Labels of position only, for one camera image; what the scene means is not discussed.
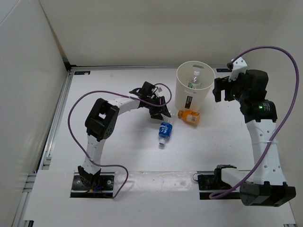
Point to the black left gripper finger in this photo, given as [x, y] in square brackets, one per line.
[156, 114]
[165, 111]

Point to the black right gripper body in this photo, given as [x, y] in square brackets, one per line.
[235, 90]

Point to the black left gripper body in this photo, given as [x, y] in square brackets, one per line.
[155, 101]

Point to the blue label plastic bottle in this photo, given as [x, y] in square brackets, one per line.
[165, 129]

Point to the small green label water bottle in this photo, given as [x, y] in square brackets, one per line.
[195, 82]

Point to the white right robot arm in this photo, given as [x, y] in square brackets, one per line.
[266, 184]

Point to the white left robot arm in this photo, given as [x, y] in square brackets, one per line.
[100, 124]

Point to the white plastic bin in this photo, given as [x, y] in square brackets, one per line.
[192, 99]

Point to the orange juice bottle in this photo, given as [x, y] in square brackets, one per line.
[190, 117]

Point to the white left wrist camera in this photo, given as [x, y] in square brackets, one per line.
[157, 91]

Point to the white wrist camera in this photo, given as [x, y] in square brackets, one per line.
[236, 66]
[157, 91]

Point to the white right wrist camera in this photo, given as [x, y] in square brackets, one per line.
[236, 66]

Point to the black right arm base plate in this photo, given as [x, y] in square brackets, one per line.
[207, 185]

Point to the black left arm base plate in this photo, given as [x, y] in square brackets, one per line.
[103, 188]

